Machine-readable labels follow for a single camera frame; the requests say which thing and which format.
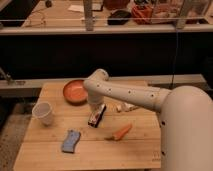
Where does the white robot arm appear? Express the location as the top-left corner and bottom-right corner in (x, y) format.
(84, 69), (213, 171)

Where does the orange wooden bowl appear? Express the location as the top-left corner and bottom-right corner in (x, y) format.
(63, 79), (87, 105)

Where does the white plastic bottle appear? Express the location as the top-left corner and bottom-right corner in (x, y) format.
(116, 102), (138, 112)

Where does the blue sponge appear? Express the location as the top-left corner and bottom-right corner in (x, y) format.
(61, 130), (81, 153)

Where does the orange carrot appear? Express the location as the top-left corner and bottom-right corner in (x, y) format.
(106, 124), (132, 141)

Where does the white paper cup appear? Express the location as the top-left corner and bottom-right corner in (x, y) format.
(32, 102), (53, 126)

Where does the black object on bench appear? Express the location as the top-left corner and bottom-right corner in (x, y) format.
(107, 10), (131, 25)

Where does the white paper sheet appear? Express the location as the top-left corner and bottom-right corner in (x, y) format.
(68, 5), (84, 13)

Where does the orange box on bench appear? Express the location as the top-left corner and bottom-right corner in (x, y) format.
(131, 5), (152, 25)

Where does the grey metal post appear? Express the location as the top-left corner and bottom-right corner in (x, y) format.
(83, 0), (93, 31)

